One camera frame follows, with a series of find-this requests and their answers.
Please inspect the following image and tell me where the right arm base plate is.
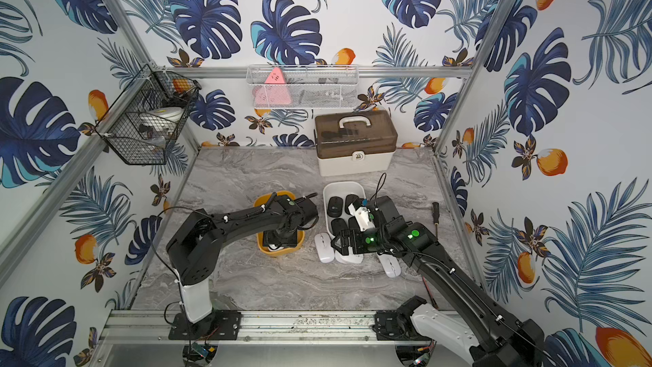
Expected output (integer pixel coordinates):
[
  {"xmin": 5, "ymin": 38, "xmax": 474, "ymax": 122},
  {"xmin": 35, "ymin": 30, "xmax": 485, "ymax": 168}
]
[{"xmin": 371, "ymin": 310, "xmax": 423, "ymax": 341}]

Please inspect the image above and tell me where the white mouse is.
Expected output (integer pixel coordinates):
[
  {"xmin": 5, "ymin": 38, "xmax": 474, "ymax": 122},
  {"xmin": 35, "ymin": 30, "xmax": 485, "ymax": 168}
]
[
  {"xmin": 336, "ymin": 252, "xmax": 363, "ymax": 265},
  {"xmin": 378, "ymin": 254, "xmax": 402, "ymax": 279},
  {"xmin": 314, "ymin": 233, "xmax": 336, "ymax": 263},
  {"xmin": 268, "ymin": 246, "xmax": 288, "ymax": 252}
]

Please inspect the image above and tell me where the white bowl in basket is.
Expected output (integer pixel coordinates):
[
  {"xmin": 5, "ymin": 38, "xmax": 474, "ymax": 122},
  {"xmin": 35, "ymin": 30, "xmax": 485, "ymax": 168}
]
[{"xmin": 139, "ymin": 107, "xmax": 183, "ymax": 131}]

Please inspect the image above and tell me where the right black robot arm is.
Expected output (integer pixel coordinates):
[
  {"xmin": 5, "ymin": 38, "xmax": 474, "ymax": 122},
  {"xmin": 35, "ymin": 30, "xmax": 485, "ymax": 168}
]
[{"xmin": 330, "ymin": 196, "xmax": 545, "ymax": 366}]

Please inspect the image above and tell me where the yellow plastic bin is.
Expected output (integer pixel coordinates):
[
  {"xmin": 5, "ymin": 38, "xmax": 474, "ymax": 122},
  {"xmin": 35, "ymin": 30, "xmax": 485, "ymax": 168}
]
[{"xmin": 253, "ymin": 190, "xmax": 307, "ymax": 258}]

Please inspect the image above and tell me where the black wire basket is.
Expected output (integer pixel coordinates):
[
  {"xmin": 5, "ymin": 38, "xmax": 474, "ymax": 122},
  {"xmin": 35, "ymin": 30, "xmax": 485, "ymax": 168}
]
[{"xmin": 95, "ymin": 65, "xmax": 201, "ymax": 166}]

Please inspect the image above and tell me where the white plastic bin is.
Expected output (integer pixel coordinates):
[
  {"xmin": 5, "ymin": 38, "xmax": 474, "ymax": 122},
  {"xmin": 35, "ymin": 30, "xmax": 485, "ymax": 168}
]
[{"xmin": 323, "ymin": 181, "xmax": 367, "ymax": 238}]

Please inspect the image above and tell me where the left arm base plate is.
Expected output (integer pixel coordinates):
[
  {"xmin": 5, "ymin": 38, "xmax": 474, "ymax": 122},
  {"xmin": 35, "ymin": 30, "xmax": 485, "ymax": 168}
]
[{"xmin": 168, "ymin": 310, "xmax": 242, "ymax": 342}]

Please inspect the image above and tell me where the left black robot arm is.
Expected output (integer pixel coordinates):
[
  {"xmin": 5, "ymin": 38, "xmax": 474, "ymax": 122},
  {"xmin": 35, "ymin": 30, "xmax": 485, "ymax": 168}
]
[{"xmin": 166, "ymin": 193, "xmax": 319, "ymax": 325}]

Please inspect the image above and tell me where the brown lid storage case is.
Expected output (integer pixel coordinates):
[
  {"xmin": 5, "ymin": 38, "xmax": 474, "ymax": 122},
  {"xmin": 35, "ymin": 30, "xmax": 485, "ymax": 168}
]
[{"xmin": 315, "ymin": 110, "xmax": 398, "ymax": 177}]

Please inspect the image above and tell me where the clear wall shelf basket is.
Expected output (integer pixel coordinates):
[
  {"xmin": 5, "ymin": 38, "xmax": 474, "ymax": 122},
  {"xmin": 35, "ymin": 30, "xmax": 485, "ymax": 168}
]
[{"xmin": 246, "ymin": 65, "xmax": 359, "ymax": 110}]

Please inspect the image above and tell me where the pink triangle object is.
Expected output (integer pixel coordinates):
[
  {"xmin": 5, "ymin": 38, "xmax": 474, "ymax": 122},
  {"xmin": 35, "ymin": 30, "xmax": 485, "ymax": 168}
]
[{"xmin": 253, "ymin": 67, "xmax": 292, "ymax": 108}]

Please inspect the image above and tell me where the black mouse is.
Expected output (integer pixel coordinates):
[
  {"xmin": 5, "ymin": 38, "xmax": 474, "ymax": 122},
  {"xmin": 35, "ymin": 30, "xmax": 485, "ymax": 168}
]
[
  {"xmin": 326, "ymin": 196, "xmax": 344, "ymax": 219},
  {"xmin": 345, "ymin": 194, "xmax": 363, "ymax": 216},
  {"xmin": 330, "ymin": 219, "xmax": 348, "ymax": 236},
  {"xmin": 348, "ymin": 217, "xmax": 361, "ymax": 232}
]

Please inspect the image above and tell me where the black handle screwdriver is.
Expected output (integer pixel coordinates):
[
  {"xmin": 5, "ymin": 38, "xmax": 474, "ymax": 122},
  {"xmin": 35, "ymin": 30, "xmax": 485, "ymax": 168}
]
[{"xmin": 431, "ymin": 202, "xmax": 440, "ymax": 236}]

